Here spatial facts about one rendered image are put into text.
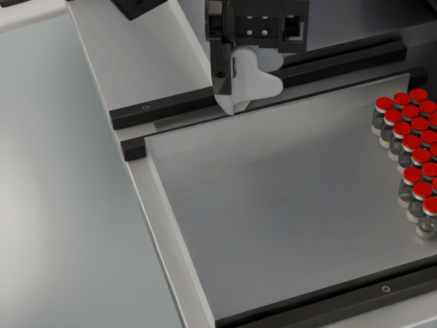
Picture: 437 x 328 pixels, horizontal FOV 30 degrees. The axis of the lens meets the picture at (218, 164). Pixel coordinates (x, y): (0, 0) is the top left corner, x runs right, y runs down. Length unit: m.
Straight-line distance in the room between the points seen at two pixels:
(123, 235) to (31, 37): 0.87
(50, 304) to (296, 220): 1.12
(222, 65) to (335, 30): 0.51
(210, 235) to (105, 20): 0.42
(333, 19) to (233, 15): 0.54
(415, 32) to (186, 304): 0.50
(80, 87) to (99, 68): 1.33
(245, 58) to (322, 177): 0.30
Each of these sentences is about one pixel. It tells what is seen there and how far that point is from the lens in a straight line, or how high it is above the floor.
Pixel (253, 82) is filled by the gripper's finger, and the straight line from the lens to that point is 0.70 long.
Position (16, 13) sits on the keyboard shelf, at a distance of 1.36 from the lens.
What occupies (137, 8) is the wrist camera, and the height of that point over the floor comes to 1.19.
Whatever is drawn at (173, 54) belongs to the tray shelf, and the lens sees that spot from 1.11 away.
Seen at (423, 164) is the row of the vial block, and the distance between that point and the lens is 0.92.
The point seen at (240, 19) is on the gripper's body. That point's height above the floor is 1.19.
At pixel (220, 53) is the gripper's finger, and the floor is 1.17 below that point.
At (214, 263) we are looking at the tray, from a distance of 0.87.
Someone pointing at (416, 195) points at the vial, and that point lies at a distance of 0.89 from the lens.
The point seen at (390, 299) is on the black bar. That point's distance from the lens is 0.84.
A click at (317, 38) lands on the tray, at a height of 0.88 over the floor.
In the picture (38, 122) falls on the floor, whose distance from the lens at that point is 2.35.
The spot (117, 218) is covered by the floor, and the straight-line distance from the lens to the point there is 2.07.
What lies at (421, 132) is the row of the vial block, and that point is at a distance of 0.96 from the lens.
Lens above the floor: 1.58
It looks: 47 degrees down
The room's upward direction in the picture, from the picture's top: 2 degrees counter-clockwise
